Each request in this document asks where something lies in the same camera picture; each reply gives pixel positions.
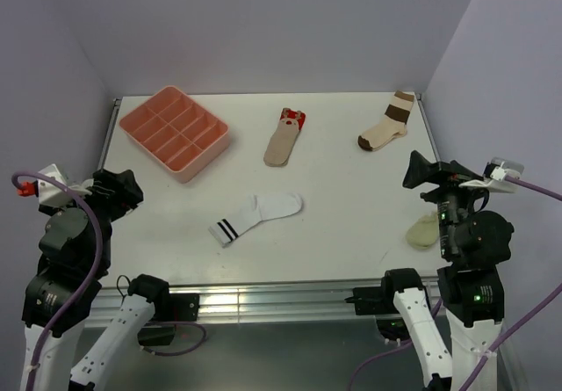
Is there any pink compartment organizer tray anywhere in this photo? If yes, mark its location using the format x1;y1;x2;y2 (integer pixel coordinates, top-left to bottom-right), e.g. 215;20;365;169
119;86;231;184

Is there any white sock with black stripes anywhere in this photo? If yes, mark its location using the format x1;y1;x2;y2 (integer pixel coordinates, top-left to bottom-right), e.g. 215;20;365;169
208;192;304;248

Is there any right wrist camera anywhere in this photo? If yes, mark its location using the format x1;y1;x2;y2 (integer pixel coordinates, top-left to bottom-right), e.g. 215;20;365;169
459;157;524;193

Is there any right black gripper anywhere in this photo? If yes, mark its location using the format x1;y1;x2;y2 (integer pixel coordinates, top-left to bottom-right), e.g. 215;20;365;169
401;148;497;257

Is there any cream brown striped sock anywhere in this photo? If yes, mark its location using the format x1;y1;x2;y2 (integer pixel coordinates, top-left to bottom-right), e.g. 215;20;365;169
357;91;415;152

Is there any pale green ankle sock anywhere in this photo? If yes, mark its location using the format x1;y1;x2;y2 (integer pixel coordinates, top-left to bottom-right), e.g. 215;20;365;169
405;213;439;250

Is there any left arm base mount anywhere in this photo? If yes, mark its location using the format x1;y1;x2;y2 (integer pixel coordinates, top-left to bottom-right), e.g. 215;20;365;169
137;293;200;348

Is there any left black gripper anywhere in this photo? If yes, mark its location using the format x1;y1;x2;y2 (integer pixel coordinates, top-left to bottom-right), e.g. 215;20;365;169
41;167;142;270

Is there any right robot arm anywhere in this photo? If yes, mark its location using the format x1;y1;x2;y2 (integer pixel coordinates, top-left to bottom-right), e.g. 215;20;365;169
379;151;515;390

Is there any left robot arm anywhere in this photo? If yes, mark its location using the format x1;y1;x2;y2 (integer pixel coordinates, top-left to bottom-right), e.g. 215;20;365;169
11;165;172;390

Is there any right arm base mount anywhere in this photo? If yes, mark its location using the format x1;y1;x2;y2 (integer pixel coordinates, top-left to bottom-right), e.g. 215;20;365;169
345;286;410;345

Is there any aluminium table front rail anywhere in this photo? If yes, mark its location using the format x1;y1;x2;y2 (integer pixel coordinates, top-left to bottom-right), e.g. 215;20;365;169
83;279;444;329

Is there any beige reindeer sock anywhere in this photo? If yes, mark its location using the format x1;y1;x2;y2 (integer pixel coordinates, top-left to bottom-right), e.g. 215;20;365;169
263;107;306;167

